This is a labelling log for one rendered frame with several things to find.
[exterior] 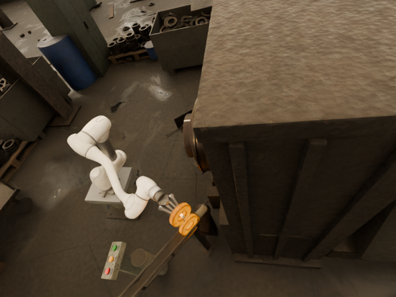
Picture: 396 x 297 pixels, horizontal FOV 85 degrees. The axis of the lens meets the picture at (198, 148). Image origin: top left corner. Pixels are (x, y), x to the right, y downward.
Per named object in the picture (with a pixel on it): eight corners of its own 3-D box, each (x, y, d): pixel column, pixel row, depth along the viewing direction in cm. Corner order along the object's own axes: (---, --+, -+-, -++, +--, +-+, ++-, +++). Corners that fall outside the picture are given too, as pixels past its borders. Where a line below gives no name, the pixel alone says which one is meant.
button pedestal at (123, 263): (156, 257, 207) (125, 241, 159) (150, 287, 193) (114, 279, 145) (141, 256, 211) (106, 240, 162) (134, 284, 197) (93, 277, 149)
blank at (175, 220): (188, 200, 129) (185, 197, 130) (170, 219, 122) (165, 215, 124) (193, 213, 139) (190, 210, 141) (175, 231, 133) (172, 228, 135)
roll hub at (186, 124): (203, 132, 157) (194, 103, 135) (198, 165, 141) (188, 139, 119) (195, 132, 158) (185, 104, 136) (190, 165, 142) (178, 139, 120)
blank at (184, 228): (195, 228, 155) (192, 225, 157) (200, 212, 148) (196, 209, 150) (180, 239, 144) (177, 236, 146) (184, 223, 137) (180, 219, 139)
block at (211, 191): (226, 199, 167) (223, 185, 148) (226, 209, 162) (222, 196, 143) (213, 199, 169) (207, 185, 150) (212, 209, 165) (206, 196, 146)
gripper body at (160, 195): (165, 193, 146) (174, 200, 141) (156, 203, 143) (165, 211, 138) (161, 188, 140) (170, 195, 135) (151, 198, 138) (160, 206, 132)
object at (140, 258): (169, 261, 202) (147, 248, 162) (167, 276, 196) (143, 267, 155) (157, 260, 205) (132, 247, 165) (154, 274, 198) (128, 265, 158)
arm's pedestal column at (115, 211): (106, 218, 243) (90, 208, 219) (118, 185, 266) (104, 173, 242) (139, 220, 233) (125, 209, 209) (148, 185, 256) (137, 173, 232)
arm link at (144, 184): (162, 185, 150) (152, 202, 149) (148, 175, 158) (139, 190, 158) (152, 182, 141) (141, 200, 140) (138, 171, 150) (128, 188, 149)
